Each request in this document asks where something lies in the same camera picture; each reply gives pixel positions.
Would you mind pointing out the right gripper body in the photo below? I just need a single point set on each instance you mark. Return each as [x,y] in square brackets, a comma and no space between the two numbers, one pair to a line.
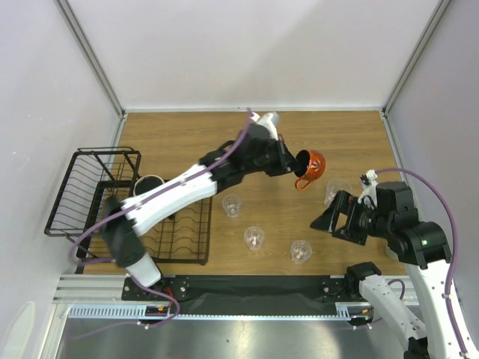
[352,216]

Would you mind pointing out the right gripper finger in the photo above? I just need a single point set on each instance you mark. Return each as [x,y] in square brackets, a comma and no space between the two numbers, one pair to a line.
[355,229]
[341,205]

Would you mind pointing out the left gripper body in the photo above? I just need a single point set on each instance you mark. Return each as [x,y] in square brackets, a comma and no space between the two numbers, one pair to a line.
[271,161]

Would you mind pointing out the small orange mug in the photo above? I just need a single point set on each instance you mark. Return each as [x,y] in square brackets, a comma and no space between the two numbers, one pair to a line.
[311,165]

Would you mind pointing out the black skull mug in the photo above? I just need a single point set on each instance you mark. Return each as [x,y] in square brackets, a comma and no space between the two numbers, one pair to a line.
[146,184]

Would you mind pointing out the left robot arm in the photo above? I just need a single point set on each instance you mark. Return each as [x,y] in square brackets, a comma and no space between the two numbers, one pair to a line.
[124,222]

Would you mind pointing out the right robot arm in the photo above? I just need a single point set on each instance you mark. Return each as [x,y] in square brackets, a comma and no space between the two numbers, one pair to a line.
[423,248]

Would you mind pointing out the clear faceted glass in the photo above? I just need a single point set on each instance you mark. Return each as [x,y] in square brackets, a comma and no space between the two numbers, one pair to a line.
[333,187]

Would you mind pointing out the pale green cup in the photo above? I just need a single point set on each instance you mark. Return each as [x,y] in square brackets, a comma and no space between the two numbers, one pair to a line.
[391,254]

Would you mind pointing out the clear plastic cup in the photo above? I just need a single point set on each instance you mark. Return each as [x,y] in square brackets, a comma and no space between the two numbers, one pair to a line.
[232,205]
[254,238]
[300,251]

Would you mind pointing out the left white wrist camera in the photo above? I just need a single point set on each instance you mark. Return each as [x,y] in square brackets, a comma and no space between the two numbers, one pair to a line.
[269,121]

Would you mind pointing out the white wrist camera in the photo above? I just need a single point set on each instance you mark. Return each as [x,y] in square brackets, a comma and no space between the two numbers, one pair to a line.
[269,121]
[368,183]

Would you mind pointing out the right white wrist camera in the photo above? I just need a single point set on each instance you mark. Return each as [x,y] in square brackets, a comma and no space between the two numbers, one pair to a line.
[368,183]

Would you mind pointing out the white slotted cable duct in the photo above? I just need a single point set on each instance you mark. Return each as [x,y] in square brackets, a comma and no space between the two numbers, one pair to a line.
[342,311]

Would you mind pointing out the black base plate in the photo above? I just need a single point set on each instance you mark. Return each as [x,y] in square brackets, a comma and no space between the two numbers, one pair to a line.
[268,291]

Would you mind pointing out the black wire dish rack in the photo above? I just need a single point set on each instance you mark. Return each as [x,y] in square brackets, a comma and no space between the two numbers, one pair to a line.
[95,174]

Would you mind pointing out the aluminium frame rail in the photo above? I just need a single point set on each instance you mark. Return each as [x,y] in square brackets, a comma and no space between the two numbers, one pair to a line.
[72,21]

